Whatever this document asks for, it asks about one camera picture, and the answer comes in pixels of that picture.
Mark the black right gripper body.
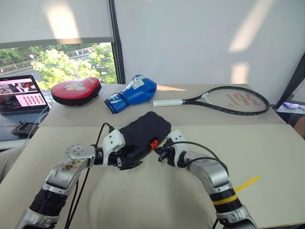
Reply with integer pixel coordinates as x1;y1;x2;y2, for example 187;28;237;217
157;140;178;167

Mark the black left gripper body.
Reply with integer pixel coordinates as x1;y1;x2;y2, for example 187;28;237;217
106;149;127;169

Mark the black plastic tool case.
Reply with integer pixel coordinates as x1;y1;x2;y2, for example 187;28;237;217
118;111;173;166

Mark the blue boxing glove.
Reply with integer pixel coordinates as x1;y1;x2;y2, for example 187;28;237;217
103;74;158;115

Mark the red boxing focus mitt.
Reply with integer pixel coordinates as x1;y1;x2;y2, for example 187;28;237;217
51;76;102;107

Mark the yellow tape mark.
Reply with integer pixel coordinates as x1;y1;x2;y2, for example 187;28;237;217
234;175;262;193

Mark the black white tennis racket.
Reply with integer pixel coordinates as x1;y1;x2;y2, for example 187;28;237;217
152;85;271;116

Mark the dark handheld controller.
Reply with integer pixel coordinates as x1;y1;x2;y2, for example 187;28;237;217
10;121;40;137

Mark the open laptop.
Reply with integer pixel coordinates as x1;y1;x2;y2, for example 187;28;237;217
0;74;51;142

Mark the white roller blind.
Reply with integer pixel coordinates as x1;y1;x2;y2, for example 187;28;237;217
0;0;116;50

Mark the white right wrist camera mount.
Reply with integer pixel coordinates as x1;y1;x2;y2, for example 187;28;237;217
166;129;189;153

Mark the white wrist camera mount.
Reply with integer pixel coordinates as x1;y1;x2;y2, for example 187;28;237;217
102;129;126;158
166;129;189;153

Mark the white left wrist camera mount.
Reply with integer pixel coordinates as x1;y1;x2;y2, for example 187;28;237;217
102;129;126;158

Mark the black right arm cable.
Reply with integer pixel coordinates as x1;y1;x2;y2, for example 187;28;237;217
164;140;230;177

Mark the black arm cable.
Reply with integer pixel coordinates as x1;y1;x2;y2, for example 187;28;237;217
164;140;230;177
63;122;115;229

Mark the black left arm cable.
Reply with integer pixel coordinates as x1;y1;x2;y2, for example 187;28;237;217
63;122;115;229

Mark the white cable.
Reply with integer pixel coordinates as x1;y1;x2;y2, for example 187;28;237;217
24;104;51;144

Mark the dark window frame post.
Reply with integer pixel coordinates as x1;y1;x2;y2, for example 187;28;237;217
108;0;126;85

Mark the black slanted frame bar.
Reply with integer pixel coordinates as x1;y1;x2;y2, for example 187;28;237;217
274;51;305;110

